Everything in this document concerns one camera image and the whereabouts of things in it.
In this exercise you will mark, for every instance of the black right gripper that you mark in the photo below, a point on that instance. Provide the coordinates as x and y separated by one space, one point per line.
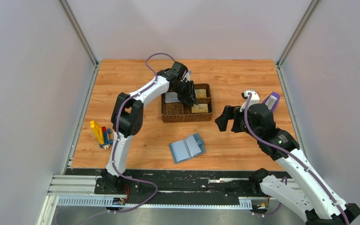
229 113

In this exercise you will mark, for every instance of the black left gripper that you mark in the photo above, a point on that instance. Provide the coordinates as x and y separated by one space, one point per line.
187 98

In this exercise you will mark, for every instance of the teal leather card holder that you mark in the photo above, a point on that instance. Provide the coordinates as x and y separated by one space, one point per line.
188 148

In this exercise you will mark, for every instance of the gold card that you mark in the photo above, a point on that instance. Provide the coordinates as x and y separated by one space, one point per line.
200 108
201 93

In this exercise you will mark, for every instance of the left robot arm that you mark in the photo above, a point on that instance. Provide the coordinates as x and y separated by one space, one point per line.
127 120

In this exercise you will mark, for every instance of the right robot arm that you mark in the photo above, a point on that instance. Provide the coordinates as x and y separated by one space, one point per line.
317 204

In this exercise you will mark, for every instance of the gold card in basket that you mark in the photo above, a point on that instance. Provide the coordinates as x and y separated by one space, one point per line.
201 93

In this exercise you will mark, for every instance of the silver card in basket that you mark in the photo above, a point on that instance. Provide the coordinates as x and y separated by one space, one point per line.
171 97

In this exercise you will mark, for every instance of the brown woven divided basket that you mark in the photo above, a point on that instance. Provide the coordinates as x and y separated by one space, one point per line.
179 112

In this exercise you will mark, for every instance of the purple metronome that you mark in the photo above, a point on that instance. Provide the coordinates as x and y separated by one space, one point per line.
272 101

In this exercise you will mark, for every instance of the blue toy block wheels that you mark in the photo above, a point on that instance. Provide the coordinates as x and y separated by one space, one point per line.
108 141

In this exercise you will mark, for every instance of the yellow toy block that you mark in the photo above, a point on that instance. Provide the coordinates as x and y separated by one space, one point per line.
97 131

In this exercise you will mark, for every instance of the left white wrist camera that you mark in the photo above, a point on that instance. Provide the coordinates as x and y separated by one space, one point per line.
187 75

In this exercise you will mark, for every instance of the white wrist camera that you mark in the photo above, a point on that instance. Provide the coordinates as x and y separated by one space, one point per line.
250 97
187 75

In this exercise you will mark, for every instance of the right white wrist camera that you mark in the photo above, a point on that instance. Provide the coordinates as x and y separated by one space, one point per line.
250 97

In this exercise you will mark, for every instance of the white slotted cable duct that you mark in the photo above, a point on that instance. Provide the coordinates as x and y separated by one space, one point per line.
88 201

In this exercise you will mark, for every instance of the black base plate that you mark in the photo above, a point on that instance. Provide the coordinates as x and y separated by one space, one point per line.
177 186

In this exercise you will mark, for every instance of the aluminium frame rail right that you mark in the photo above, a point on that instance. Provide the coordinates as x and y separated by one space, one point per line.
292 63

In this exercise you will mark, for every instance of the aluminium frame rail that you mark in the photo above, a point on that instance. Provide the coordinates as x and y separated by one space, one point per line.
49 210
292 63

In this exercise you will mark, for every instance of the aluminium frame rail left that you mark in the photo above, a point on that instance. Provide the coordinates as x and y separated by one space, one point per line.
49 210

